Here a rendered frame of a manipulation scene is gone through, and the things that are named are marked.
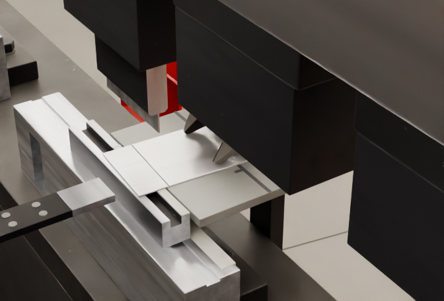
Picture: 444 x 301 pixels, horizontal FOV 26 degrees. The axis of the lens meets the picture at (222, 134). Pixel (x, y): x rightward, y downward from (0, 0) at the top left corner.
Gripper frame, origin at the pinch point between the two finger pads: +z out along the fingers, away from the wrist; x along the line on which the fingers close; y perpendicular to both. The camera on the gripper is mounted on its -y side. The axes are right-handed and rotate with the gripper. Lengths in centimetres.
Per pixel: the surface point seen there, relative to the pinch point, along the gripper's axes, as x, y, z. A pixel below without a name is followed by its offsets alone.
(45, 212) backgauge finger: 3.1, 14.5, 12.6
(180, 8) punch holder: 17.7, 25.4, -11.0
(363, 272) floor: -67, -125, 26
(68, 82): -41.5, -8.2, 10.6
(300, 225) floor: -90, -123, 28
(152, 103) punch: 6.5, 14.0, -1.8
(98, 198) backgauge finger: 3.3, 10.5, 9.4
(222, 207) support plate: 9.8, 2.7, 3.3
